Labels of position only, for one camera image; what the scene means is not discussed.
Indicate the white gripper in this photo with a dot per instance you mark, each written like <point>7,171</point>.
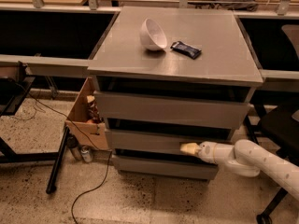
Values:
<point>206,151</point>

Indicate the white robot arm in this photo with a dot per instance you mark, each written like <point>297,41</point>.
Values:
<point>249,159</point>

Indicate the grey top drawer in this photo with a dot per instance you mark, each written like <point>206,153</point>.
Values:
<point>224,115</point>

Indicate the grey drawer cabinet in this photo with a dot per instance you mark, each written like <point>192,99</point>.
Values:
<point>168,76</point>

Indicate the black office chair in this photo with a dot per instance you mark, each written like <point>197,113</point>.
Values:
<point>275,44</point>

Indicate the cardboard box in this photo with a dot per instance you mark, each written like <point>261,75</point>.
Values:
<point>79,121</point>

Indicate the dark blue snack packet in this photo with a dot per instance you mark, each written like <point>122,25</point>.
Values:
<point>186,49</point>

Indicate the brown bottle in box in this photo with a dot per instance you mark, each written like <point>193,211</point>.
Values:
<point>93,112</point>

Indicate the silver metal can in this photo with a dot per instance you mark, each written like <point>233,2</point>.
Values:
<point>86,154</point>

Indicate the white ceramic bowl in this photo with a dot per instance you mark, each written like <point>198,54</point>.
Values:
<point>152,36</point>

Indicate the dark spray bottle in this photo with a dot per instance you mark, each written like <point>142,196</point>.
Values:
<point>72,144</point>

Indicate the grey metal rail frame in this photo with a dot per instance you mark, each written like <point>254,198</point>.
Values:
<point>46,66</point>

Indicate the black table leg frame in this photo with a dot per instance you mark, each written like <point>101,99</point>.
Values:
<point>8,155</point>

